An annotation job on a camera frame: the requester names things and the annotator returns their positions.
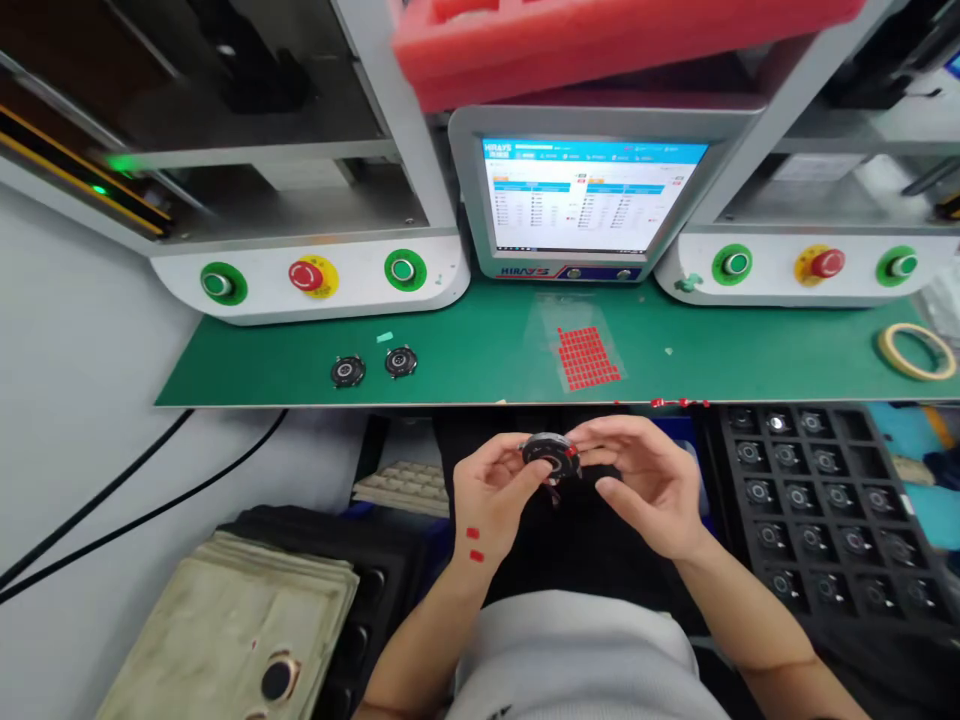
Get clear sheet of red stickers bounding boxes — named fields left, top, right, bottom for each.
left=524, top=292, right=630, bottom=394

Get white press machine with buttons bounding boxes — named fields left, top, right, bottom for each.
left=653, top=0, right=960, bottom=310
left=0, top=0, right=472, bottom=328

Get beige ribbed tray stack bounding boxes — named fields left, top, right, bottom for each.
left=351, top=460, right=453, bottom=520

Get person's right thumb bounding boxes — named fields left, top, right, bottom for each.
left=594, top=478, right=655, bottom=528

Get black cable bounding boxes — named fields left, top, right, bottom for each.
left=0, top=409, right=196, bottom=592
left=0, top=409, right=290, bottom=606

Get person's right index finger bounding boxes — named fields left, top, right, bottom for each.
left=569, top=415, right=648, bottom=453

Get red foam tray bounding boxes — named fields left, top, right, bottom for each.
left=390, top=0, right=868, bottom=115

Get person's left thumb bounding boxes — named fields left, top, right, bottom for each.
left=509, top=463, right=561, bottom=501

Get black tray of round parts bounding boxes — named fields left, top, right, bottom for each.
left=707, top=404, right=955, bottom=625

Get person's left index finger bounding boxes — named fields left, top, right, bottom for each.
left=479, top=432, right=536, bottom=470

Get green work mat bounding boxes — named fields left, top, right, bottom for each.
left=153, top=278, right=960, bottom=409

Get grey monitor unit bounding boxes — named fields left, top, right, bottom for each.
left=447, top=104, right=760, bottom=286

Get person's right fingers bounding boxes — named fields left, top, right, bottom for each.
left=578, top=443, right=639, bottom=475

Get person's left hand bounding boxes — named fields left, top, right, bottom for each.
left=452, top=432, right=561, bottom=580

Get person's body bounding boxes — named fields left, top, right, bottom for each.
left=442, top=598, right=733, bottom=720

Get person's right hand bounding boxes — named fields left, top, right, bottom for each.
left=569, top=415, right=712, bottom=565

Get cream masking tape roll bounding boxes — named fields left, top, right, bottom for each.
left=878, top=323, right=958, bottom=382

